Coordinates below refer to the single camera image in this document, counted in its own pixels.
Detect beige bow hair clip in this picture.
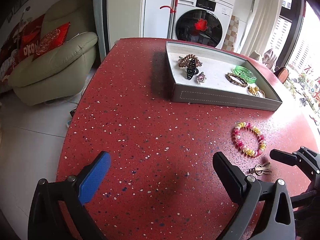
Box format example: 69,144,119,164
249,162,272,176

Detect pink yellow spiral bracelet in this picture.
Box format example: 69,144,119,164
232,121,267,158

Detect yellow cord bracelet with bead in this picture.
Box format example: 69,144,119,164
247,86,266,99

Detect brown braided bracelet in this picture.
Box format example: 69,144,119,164
225,72,249,88

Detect green translucent bangle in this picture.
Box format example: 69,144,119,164
233,66,257,84

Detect pink heart bow brooch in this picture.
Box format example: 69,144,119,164
196,72,206,83

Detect black claw hair clip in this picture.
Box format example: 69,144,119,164
187,59,199,80

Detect brown spiral hair tie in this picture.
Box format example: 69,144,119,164
177,54,201,68

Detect grey jewelry tray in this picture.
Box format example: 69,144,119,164
166,41,282,112

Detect brown wooden chair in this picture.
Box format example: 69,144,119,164
274,67,289,84

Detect beige leather armchair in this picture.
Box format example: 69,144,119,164
8,0,98,106

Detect white cloth on chair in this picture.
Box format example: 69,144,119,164
263,49,278,70

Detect checkered folded board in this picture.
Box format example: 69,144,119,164
222,15,239,52

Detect red embroidered cushion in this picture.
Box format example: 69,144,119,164
33,22,71,61

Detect red text cushion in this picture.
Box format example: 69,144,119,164
15,14,45,64

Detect white curtain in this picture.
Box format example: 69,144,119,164
240,0,283,56

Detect lower white washing machine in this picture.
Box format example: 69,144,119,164
172,0,233,49

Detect red handled mop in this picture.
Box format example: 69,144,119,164
159,0,178,40

